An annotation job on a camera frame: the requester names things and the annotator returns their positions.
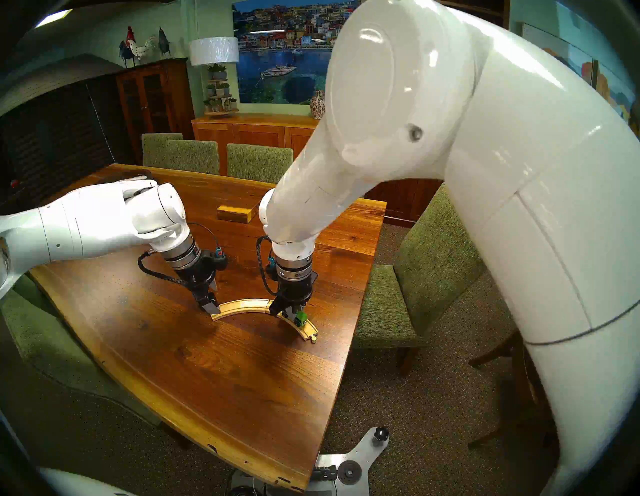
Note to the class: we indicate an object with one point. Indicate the dark glass-door wooden cabinet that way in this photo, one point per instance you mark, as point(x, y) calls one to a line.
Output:
point(150, 100)

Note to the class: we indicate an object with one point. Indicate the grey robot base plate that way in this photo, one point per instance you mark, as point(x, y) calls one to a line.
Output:
point(350, 470)

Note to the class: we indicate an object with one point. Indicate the pale curved wooden track piece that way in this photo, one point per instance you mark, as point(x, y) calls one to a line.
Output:
point(242, 305)

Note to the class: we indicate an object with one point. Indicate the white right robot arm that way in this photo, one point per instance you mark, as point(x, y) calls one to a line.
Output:
point(500, 175)

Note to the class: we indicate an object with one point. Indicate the green upholstered dining chair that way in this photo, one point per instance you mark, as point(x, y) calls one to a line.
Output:
point(155, 147)
point(45, 350)
point(435, 260)
point(195, 157)
point(255, 162)

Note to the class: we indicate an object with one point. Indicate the dark wooden slat chair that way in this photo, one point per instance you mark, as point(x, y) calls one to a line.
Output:
point(520, 380)

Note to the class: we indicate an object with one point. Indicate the ceiling light panel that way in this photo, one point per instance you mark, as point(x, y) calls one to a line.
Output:
point(52, 18)

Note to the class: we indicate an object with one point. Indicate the green toy train car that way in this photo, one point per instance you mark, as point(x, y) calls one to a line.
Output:
point(300, 318)

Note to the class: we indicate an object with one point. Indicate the white drum lamp shade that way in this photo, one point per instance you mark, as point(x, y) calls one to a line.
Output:
point(214, 51)

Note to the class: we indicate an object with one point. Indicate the patterned ceramic vase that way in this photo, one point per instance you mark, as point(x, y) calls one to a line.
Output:
point(315, 104)

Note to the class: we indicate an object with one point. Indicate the grey bird figurine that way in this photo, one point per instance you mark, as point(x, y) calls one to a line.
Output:
point(164, 44)

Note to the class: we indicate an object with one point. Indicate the blue bird figurine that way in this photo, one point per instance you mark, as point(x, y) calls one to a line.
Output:
point(125, 54)

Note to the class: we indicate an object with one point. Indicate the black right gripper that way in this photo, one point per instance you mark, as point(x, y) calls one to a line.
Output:
point(295, 290)

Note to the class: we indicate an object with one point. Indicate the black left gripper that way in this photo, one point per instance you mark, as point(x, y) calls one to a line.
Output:
point(197, 275)

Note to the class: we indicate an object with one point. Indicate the round blue dark-rimmed tray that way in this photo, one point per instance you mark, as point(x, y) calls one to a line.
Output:
point(127, 174)

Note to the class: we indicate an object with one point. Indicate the tiered stand with small plants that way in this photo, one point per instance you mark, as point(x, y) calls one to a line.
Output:
point(219, 90)

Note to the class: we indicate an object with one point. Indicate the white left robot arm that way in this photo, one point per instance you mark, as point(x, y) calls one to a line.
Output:
point(90, 220)

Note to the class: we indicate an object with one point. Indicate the light wooden sideboard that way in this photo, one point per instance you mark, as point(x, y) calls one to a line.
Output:
point(240, 132)

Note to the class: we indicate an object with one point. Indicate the harbour town wall painting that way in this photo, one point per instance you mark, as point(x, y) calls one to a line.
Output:
point(280, 60)

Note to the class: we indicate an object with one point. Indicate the white robot torso shell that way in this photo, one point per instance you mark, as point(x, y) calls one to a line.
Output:
point(75, 482)

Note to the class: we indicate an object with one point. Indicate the small wooden box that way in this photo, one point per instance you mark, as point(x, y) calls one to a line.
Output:
point(232, 212)

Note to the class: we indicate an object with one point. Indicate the yellow curved wooden track piece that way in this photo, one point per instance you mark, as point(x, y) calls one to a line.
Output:
point(310, 331)

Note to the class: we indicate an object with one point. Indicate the white rooster figurine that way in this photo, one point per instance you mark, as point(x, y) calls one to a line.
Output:
point(137, 47)

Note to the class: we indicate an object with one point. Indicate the dark window blinds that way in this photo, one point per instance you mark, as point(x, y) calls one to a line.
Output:
point(55, 140)

